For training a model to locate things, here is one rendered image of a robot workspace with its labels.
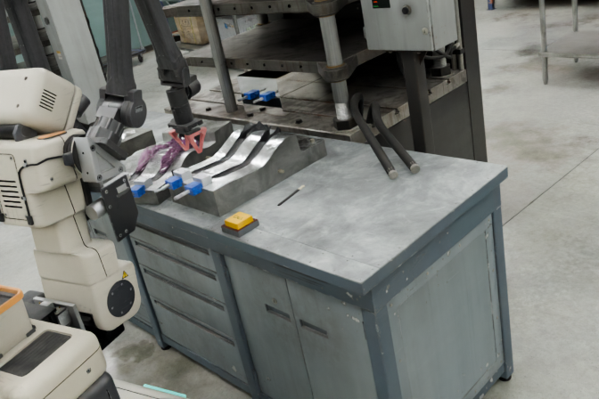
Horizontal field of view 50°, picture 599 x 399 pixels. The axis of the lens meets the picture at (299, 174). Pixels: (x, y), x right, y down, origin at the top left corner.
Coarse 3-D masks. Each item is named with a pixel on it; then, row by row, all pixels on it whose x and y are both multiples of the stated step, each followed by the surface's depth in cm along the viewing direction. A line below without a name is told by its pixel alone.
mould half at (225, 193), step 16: (240, 128) 231; (224, 144) 227; (272, 144) 213; (288, 144) 214; (304, 144) 225; (320, 144) 225; (208, 160) 222; (240, 160) 215; (256, 160) 211; (272, 160) 210; (288, 160) 215; (304, 160) 220; (224, 176) 204; (240, 176) 202; (256, 176) 206; (272, 176) 211; (288, 176) 216; (176, 192) 211; (208, 192) 197; (224, 192) 197; (240, 192) 202; (256, 192) 207; (208, 208) 201; (224, 208) 198
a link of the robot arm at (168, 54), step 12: (144, 0) 164; (156, 0) 167; (144, 12) 167; (156, 12) 168; (144, 24) 171; (156, 24) 170; (156, 36) 173; (168, 36) 176; (156, 48) 177; (168, 48) 177; (156, 60) 181; (168, 60) 179; (180, 60) 182; (168, 72) 184; (180, 72) 183
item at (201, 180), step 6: (198, 174) 202; (204, 174) 201; (198, 180) 199; (204, 180) 199; (210, 180) 200; (186, 186) 198; (192, 186) 197; (198, 186) 198; (204, 186) 199; (186, 192) 197; (192, 192) 197; (198, 192) 198; (174, 198) 195
